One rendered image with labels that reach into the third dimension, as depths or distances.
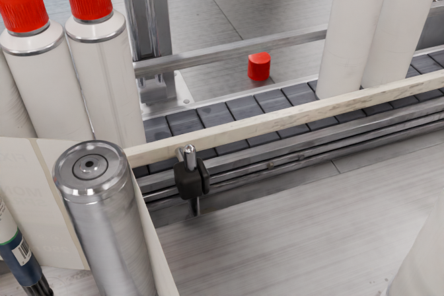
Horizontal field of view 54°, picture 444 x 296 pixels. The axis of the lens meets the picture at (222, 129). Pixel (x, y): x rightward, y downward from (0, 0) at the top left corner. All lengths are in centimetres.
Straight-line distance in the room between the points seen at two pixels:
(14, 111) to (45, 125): 3
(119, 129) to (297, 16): 48
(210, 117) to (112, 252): 30
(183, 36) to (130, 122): 35
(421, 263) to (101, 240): 19
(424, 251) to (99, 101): 29
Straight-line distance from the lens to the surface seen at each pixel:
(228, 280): 40
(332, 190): 47
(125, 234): 26
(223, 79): 67
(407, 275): 33
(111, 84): 41
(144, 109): 62
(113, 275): 29
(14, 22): 38
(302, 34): 53
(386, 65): 56
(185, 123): 52
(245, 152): 49
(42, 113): 42
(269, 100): 55
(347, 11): 48
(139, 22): 55
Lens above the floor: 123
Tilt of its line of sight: 44 degrees down
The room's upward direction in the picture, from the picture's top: straight up
